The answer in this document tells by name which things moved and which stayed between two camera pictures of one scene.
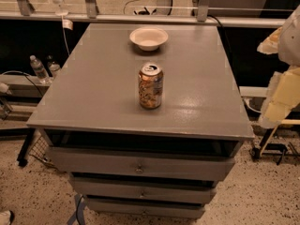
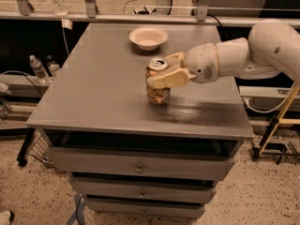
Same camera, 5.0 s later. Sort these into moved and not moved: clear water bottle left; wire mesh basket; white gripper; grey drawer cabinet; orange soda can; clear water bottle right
Moved: white gripper; orange soda can
Not moved: grey drawer cabinet; clear water bottle right; wire mesh basket; clear water bottle left
